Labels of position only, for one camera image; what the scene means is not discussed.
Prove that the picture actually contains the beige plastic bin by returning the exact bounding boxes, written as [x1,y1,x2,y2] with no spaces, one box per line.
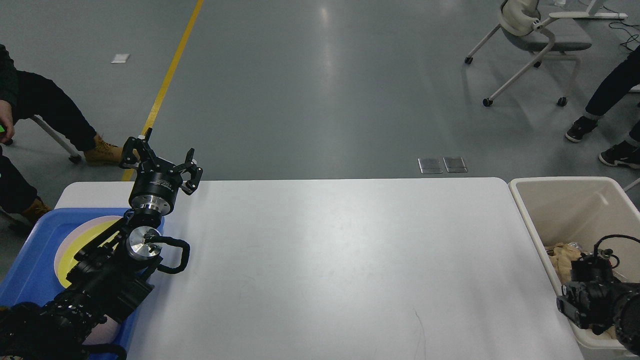
[508,176,640,357]

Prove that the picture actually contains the aluminium foil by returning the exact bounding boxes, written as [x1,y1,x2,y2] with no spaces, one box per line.
[542,237,639,285]

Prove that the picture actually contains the chair leg with caster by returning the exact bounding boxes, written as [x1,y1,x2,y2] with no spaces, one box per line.
[30,115,83,164]

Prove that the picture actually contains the white grey office chair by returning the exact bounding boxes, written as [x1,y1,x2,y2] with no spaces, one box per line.
[464,0,592,107]

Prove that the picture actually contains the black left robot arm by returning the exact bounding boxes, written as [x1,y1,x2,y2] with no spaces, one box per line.
[1,128,203,360]

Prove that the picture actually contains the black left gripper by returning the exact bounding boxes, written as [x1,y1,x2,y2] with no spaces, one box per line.
[118,127,204,216]

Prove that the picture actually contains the seated person in black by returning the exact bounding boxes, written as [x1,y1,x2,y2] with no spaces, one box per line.
[0,45,98,214]

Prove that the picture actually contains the walking person dark trousers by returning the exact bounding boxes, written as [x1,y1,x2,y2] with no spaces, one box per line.
[565,47,640,169]

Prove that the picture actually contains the metal floor socket plate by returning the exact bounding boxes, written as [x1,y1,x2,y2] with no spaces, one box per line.
[417,157,443,174]

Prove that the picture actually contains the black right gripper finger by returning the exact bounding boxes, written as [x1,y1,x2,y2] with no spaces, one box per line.
[557,295,588,330]

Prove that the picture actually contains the tan boot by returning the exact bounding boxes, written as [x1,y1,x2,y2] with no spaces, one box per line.
[82,134,123,167]
[19,196,53,225]

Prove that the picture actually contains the black cable on floor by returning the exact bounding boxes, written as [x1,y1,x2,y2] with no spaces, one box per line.
[602,5,640,56]

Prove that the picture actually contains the brown paper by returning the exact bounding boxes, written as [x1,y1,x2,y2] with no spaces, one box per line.
[545,243,582,285]

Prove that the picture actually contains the pink plate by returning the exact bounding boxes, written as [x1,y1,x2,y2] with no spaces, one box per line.
[52,215,126,276]

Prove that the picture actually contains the yellow plate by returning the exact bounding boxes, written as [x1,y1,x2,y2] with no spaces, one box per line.
[56,219,126,290]

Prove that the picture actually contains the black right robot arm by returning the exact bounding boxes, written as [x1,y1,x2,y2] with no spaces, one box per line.
[556,234,640,356]

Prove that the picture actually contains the pink mug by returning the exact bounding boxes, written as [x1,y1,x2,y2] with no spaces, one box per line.
[82,316,121,346]

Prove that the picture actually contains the blue plastic tray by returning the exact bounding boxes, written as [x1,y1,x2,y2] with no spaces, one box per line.
[0,207,165,360]

